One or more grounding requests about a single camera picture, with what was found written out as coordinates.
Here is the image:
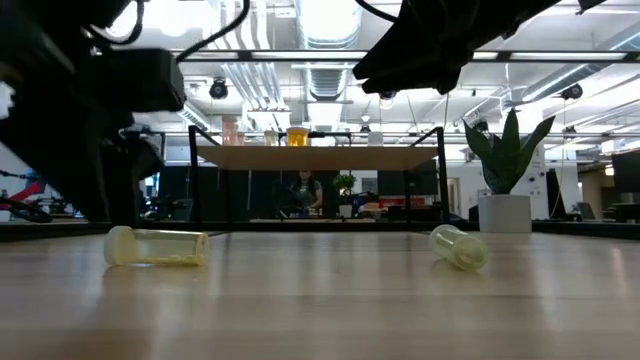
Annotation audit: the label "dark computer monitor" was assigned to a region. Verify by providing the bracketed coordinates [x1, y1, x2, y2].
[612, 149, 640, 195]

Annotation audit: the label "person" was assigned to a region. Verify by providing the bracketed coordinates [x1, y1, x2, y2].
[292, 169, 324, 216]

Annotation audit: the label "silver ceiling air duct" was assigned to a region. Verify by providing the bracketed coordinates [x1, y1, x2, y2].
[294, 0, 366, 104]

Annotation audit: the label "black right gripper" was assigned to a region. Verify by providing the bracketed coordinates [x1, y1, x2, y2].
[352, 0, 501, 96]

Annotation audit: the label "small background potted plant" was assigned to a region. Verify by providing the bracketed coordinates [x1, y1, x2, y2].
[332, 172, 358, 220]

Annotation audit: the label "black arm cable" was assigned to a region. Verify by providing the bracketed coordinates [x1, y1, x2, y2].
[353, 0, 401, 24]
[82, 0, 251, 64]

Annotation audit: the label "wooden shelf black metal frame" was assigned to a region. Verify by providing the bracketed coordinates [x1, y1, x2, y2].
[187, 124, 453, 240]

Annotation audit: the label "amber pill bottle white cap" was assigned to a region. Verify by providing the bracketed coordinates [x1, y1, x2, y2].
[286, 125, 311, 148]

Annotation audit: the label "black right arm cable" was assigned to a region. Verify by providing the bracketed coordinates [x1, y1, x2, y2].
[353, 0, 401, 24]

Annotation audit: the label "black room divider panels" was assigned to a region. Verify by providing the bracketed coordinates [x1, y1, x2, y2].
[158, 164, 341, 222]

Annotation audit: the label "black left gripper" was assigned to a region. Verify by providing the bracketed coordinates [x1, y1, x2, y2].
[49, 48, 187, 226]

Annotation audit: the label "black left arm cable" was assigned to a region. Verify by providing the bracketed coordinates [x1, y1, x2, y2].
[82, 0, 251, 64]

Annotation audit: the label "grey office chair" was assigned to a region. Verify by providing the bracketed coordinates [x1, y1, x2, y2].
[576, 201, 598, 222]

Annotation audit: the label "snake plant in white pot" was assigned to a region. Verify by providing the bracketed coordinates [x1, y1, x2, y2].
[462, 107, 557, 235]

